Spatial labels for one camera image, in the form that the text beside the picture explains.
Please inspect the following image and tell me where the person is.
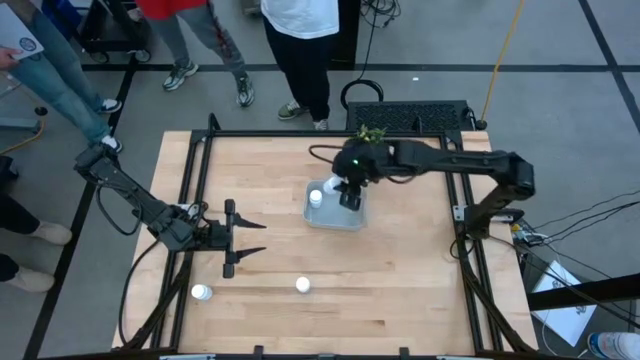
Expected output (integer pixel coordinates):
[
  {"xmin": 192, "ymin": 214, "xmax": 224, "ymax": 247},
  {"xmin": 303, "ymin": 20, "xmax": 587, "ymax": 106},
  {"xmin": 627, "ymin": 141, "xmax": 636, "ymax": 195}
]
[
  {"xmin": 0, "ymin": 0, "xmax": 124, "ymax": 154},
  {"xmin": 259, "ymin": 0, "xmax": 341, "ymax": 132},
  {"xmin": 137, "ymin": 0, "xmax": 256, "ymax": 109},
  {"xmin": 0, "ymin": 154, "xmax": 74, "ymax": 294}
]

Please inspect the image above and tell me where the black webcam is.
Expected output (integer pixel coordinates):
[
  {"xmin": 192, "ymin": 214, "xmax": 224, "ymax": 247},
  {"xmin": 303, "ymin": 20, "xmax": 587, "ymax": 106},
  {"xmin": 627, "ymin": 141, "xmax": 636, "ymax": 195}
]
[{"xmin": 492, "ymin": 208, "xmax": 525, "ymax": 224}]

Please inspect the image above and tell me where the black metal beam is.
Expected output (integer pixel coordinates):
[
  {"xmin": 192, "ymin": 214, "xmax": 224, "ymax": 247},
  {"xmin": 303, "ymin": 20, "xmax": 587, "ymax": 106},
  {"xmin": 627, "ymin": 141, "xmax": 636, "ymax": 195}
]
[{"xmin": 527, "ymin": 272, "xmax": 640, "ymax": 311}]

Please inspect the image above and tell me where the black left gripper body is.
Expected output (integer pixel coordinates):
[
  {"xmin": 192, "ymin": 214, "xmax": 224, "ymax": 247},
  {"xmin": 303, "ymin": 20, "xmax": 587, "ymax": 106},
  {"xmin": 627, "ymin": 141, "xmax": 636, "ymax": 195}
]
[{"xmin": 198, "ymin": 198, "xmax": 236, "ymax": 279}]

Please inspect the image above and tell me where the clear plastic bin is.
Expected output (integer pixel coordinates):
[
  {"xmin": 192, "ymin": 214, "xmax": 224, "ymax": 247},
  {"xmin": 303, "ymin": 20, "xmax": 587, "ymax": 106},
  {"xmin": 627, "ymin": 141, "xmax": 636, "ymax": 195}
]
[{"xmin": 302, "ymin": 179, "xmax": 369, "ymax": 233}]

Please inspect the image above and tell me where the green potted plant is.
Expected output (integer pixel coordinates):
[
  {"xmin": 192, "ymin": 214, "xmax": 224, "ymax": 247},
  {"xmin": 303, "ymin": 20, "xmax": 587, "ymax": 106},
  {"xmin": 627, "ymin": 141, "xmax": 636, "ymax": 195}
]
[{"xmin": 352, "ymin": 124, "xmax": 389, "ymax": 146}]

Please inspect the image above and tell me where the white printed paper sheet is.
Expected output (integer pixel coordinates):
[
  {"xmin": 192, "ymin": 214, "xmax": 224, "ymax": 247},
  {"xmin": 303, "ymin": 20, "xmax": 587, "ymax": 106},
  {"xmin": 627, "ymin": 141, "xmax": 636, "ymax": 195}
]
[{"xmin": 529, "ymin": 259, "xmax": 599, "ymax": 349}]

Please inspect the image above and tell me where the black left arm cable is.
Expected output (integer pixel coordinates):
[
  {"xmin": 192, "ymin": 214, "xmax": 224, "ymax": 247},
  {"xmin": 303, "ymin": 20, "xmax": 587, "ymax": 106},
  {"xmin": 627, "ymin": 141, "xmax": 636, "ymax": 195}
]
[{"xmin": 118, "ymin": 237, "xmax": 167, "ymax": 346}]

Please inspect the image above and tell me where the yellow floor cable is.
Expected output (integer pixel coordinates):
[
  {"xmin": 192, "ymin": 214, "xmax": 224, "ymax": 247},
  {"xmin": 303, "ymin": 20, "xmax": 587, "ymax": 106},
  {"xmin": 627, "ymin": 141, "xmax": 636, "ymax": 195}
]
[{"xmin": 0, "ymin": 69, "xmax": 47, "ymax": 156}]

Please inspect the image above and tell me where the clear plastic water bottle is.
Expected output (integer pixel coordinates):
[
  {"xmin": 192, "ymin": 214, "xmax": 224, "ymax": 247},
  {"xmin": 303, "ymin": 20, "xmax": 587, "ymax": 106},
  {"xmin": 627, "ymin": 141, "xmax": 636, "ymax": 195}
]
[{"xmin": 587, "ymin": 331, "xmax": 640, "ymax": 360}]

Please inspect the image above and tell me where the black aluminium table frame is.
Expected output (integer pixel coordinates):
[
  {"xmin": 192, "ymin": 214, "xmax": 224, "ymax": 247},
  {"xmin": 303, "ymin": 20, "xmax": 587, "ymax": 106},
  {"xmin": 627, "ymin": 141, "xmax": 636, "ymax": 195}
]
[{"xmin": 117, "ymin": 112, "xmax": 539, "ymax": 360}]

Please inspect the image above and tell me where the black wheeled cart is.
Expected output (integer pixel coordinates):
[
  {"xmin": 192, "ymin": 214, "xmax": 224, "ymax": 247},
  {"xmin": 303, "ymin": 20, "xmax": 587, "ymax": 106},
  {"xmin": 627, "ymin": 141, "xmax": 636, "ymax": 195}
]
[{"xmin": 77, "ymin": 0, "xmax": 152, "ymax": 65}]

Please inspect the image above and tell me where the yellow hanging cable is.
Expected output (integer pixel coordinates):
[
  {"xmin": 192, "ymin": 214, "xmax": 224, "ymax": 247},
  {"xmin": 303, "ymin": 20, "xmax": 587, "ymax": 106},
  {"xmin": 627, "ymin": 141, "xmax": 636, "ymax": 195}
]
[{"xmin": 477, "ymin": 0, "xmax": 527, "ymax": 130}]

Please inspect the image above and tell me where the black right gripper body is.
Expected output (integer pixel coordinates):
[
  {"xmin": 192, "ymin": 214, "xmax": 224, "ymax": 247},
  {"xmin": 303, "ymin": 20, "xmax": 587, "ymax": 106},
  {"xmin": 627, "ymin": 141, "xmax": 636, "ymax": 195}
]
[{"xmin": 332, "ymin": 138, "xmax": 396, "ymax": 187}]

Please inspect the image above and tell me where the black looped cable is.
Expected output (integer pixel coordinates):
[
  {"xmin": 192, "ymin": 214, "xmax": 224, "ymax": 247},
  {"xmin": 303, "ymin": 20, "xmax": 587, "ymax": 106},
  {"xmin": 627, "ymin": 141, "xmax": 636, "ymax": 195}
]
[{"xmin": 339, "ymin": 78, "xmax": 385, "ymax": 112}]

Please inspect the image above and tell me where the black perforated computer case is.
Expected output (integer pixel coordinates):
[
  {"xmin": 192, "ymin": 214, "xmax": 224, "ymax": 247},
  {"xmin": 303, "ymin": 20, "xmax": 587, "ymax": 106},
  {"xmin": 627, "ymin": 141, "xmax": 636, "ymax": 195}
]
[{"xmin": 345, "ymin": 99, "xmax": 474, "ymax": 134}]

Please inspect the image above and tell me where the white laptop with sticker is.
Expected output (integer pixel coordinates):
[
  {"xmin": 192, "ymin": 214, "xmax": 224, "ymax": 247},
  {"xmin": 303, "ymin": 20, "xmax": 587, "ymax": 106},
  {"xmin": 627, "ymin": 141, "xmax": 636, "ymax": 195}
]
[{"xmin": 0, "ymin": 3, "xmax": 45, "ymax": 61}]

